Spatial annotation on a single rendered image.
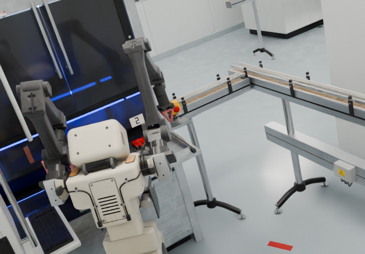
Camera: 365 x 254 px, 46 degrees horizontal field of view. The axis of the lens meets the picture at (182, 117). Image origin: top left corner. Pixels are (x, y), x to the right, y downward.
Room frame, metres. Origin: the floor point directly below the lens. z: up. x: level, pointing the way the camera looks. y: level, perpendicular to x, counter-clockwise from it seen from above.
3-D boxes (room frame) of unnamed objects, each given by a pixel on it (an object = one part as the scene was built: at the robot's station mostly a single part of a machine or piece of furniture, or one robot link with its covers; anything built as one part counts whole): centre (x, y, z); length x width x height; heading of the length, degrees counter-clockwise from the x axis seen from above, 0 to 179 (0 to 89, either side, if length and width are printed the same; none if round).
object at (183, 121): (2.53, 0.04, 0.87); 0.14 x 0.13 x 0.02; 21
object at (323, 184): (2.58, -0.68, 0.07); 0.50 x 0.08 x 0.14; 111
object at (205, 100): (2.72, -0.17, 0.92); 0.69 x 0.15 x 0.16; 111
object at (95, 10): (2.35, 0.35, 1.50); 0.43 x 0.01 x 0.59; 111
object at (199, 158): (2.67, -0.04, 0.46); 0.09 x 0.09 x 0.77; 21
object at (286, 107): (2.58, -0.68, 0.46); 0.09 x 0.09 x 0.77; 21
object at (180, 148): (2.18, 0.19, 0.90); 0.34 x 0.26 x 0.04; 21
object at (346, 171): (2.06, -0.81, 0.50); 0.12 x 0.05 x 0.09; 21
